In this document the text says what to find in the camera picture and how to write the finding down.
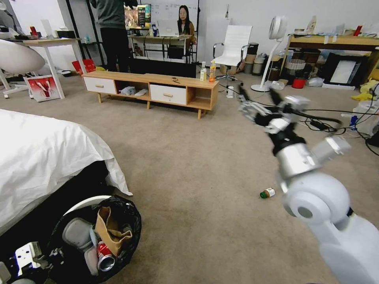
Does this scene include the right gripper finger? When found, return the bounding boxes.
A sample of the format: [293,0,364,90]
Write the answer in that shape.
[268,88,311,115]
[238,85,268,120]

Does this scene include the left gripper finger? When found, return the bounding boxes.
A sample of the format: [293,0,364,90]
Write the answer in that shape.
[14,241,64,277]

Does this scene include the white round trash bin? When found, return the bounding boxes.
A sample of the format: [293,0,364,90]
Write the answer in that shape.
[59,194,120,277]

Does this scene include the black bin liner bag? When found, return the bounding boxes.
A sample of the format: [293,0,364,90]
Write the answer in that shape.
[48,194,143,278]

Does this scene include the brown cylinder bin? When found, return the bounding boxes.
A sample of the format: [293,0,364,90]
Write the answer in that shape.
[244,43,260,75]

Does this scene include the grey padded trash piece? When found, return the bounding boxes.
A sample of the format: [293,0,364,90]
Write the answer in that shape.
[62,217,96,252]

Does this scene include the white crumpled bag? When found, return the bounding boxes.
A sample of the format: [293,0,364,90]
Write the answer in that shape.
[264,80,285,91]

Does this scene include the black power adapter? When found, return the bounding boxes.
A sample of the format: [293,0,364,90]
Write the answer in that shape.
[309,119,330,130]

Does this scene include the ribbed paper lampshade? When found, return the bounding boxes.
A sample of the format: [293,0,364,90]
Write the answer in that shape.
[288,59,307,79]

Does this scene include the low wooden tv cabinet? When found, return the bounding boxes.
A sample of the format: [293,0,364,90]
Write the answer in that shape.
[81,71,220,120]

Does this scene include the black framed white board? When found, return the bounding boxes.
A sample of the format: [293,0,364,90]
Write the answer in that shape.
[321,52,370,90]

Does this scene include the pale plastic scrap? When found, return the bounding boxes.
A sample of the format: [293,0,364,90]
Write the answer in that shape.
[84,228,100,276]

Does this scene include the white office chair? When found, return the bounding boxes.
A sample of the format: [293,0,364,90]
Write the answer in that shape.
[213,24,253,87]

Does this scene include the long wooden workbench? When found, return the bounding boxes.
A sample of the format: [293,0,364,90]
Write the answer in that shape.
[283,33,379,70]

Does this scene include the clear plastic bag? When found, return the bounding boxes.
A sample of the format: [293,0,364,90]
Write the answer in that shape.
[351,100,379,137]

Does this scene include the yellow plastic bag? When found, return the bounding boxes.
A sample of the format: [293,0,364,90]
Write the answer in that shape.
[350,77,379,102]

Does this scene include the red soda can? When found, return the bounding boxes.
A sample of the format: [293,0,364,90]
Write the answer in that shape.
[97,241,116,273]

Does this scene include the white standing fan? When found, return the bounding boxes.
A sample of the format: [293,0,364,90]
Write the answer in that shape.
[251,15,289,93]

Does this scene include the white cabinet drawer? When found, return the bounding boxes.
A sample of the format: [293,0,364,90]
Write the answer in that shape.
[149,84,188,106]
[84,76,116,95]

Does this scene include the brown paper bag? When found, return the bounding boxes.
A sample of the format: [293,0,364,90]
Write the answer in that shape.
[95,206,133,257]

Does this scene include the black flat panel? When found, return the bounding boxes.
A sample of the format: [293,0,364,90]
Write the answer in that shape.
[128,57,198,79]

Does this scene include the seated person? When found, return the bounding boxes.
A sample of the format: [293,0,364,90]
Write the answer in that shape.
[176,4,198,45]

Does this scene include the white bed sheet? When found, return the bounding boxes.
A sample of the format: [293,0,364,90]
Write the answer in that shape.
[0,108,133,237]

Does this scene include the wooden office desk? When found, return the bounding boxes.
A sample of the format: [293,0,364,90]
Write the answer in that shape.
[128,33,193,63]

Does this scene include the white laptop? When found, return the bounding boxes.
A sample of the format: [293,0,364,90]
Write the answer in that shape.
[156,19,180,38]

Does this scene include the whiteboard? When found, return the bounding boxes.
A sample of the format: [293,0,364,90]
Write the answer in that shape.
[130,0,201,36]

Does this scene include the computer monitor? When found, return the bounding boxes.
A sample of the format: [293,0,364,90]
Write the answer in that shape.
[124,3,152,30]

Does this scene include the standing person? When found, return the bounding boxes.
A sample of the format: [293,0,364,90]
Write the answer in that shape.
[90,0,139,73]

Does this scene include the red and white shopping bag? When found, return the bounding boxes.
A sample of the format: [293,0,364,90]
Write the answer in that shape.
[24,75,60,103]

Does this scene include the red cardboard boxes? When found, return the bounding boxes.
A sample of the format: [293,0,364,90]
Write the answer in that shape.
[71,59,96,75]

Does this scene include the white round shell chair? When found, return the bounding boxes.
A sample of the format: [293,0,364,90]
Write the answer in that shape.
[0,38,46,99]

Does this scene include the white-legged wooden desk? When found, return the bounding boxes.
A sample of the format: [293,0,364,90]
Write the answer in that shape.
[0,37,83,100]

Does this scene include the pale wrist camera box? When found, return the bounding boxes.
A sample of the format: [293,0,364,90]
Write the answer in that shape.
[265,118,293,134]

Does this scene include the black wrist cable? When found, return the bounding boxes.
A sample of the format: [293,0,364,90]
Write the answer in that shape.
[296,110,343,125]

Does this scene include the black floor cable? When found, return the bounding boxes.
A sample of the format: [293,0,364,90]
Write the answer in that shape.
[299,108,379,156]

